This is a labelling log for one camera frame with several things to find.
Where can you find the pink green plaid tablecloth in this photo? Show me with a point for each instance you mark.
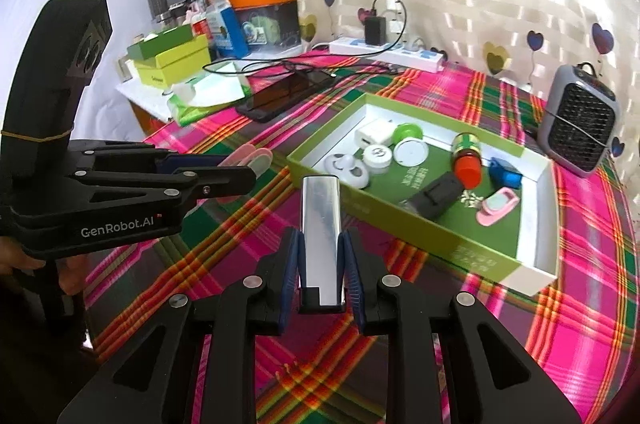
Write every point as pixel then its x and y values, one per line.
pixel 575 279

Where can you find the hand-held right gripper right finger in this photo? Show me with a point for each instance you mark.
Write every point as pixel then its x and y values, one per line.
pixel 352 274

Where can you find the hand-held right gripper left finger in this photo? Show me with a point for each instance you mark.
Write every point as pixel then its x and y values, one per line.
pixel 290 274

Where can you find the black power adapter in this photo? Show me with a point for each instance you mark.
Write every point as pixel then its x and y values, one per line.
pixel 376 31

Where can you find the green and white round jar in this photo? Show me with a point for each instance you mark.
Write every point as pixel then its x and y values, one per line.
pixel 410 153

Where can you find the dark green box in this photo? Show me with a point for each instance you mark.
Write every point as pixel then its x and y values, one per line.
pixel 160 44

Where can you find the black phone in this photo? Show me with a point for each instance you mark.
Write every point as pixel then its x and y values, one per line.
pixel 280 96

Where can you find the white side cabinet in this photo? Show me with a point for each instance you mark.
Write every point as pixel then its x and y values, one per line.
pixel 142 101

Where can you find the blue white carton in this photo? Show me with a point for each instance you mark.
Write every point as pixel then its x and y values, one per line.
pixel 232 31

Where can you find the blue usb tester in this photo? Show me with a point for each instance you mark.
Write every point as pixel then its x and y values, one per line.
pixel 510 179

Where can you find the green tissue pack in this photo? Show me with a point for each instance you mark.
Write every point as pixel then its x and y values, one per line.
pixel 215 94

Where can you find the lime green box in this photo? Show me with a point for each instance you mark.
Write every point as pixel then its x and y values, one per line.
pixel 170 69

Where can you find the black bicycle light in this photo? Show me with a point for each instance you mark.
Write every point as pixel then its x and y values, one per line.
pixel 437 194

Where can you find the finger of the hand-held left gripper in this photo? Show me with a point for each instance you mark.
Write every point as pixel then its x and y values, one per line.
pixel 195 161
pixel 225 181

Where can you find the pink clip grey disc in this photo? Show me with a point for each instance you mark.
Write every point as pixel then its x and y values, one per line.
pixel 497 204

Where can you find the person's left hand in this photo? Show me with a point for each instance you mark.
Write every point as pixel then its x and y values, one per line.
pixel 70 276

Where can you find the white cube charger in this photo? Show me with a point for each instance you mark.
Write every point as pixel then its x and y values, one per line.
pixel 372 134

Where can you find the small white round jar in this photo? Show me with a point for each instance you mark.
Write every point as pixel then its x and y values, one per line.
pixel 377 158

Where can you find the grey space heater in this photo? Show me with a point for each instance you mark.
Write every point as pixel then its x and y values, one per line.
pixel 580 124

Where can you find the green gift box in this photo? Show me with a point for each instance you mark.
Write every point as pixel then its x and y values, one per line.
pixel 435 214

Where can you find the white round knobbed device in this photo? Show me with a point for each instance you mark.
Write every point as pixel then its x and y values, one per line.
pixel 350 174

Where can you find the red cap bottle green label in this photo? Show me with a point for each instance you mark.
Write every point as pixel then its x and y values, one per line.
pixel 467 171

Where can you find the white power strip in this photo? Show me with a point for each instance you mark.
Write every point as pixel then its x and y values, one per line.
pixel 360 49

